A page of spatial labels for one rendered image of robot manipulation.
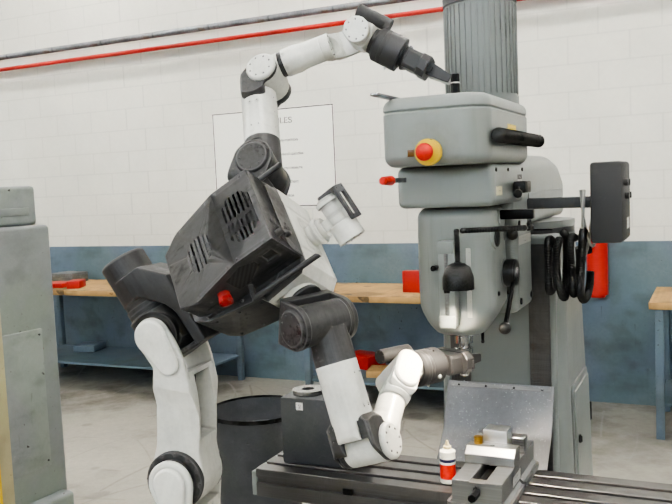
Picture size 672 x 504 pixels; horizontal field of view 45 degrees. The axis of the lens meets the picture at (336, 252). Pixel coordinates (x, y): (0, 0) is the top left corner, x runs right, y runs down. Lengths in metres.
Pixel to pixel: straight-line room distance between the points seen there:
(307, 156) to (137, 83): 1.91
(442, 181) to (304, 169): 5.04
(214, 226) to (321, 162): 5.15
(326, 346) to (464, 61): 0.92
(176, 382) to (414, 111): 0.83
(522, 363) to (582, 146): 3.92
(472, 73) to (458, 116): 0.40
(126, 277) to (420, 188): 0.73
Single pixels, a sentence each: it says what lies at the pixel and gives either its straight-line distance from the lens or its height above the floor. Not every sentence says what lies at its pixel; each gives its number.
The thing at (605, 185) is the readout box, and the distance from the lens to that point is 2.20.
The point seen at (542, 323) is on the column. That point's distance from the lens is 2.43.
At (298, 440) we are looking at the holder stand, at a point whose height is 0.99.
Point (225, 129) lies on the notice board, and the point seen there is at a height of 2.23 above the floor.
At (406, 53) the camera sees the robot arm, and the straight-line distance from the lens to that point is 2.06.
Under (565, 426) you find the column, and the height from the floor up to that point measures 0.96.
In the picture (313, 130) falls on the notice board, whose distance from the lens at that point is 6.92.
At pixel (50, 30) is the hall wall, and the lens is 8.71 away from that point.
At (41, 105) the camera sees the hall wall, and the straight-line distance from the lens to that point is 8.74.
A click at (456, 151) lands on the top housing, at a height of 1.76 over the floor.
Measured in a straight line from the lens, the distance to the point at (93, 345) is 8.00.
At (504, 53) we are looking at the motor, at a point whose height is 2.02.
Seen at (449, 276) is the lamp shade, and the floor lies 1.48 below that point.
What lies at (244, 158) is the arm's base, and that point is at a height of 1.77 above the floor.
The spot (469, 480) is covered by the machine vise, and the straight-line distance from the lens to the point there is 1.99.
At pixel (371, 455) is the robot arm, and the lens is 1.73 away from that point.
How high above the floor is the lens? 1.70
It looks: 5 degrees down
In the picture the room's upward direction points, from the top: 3 degrees counter-clockwise
